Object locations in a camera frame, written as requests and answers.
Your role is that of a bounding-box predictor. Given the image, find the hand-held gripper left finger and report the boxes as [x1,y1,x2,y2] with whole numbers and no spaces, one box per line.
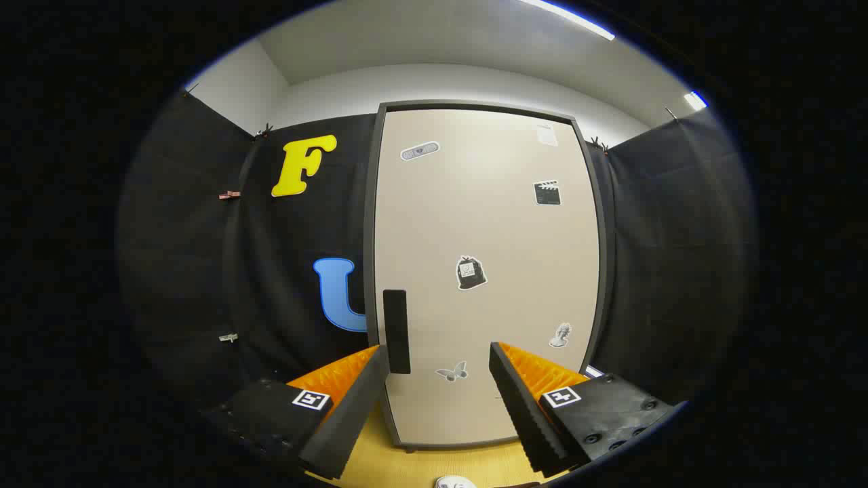
[203,344,392,481]

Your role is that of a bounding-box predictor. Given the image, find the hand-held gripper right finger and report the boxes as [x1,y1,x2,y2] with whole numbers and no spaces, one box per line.
[488,341,679,479]

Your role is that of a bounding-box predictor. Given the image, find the black door handle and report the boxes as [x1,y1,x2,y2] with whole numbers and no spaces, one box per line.
[383,289,412,375]

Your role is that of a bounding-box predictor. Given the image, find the grey shoe cabinet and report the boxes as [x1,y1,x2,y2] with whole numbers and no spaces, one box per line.
[363,100,614,453]

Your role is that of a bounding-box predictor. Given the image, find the black backdrop cloth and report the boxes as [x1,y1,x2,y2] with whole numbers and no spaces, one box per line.
[117,91,757,434]

